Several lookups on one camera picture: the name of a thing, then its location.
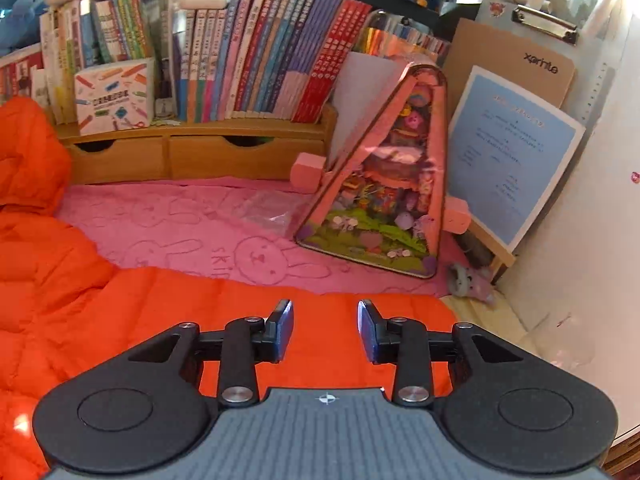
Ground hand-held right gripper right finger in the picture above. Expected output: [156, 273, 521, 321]
[356, 299, 526, 408]

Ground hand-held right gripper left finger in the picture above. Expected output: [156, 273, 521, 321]
[125, 299, 296, 408]

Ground orange puffer jacket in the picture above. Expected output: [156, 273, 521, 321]
[0, 96, 463, 480]

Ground small grey plush toy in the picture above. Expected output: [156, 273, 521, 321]
[446, 262, 496, 306]

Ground clear plastic bag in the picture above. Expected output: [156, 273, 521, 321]
[232, 187, 311, 238]

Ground pink foam block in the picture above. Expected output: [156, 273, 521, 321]
[444, 197, 472, 235]
[290, 152, 328, 193]

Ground pink rabbit-print blanket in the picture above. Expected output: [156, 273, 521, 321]
[55, 175, 481, 301]

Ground pink triangular toy case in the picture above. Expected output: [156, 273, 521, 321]
[294, 62, 448, 280]

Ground wooden easel stand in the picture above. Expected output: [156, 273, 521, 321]
[462, 220, 518, 286]

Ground wooden desk organizer with drawers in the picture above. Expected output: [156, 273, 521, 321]
[52, 102, 338, 186]

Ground blue framed paper sheet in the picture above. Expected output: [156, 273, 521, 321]
[447, 65, 587, 253]

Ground lavender paper sheet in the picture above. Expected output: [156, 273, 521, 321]
[327, 51, 401, 171]

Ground row of upright books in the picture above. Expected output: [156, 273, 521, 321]
[40, 0, 373, 126]

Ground white pencil-print book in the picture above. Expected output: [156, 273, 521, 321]
[74, 57, 156, 136]

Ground row of thin colourful books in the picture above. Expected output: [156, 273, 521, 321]
[360, 12, 453, 68]

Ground clear clipboard with metal clip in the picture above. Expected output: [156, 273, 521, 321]
[472, 0, 583, 47]

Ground stack of leaning books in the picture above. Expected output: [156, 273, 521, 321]
[0, 42, 51, 111]

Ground blue plush toy white paws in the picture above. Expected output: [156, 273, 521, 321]
[0, 0, 66, 56]

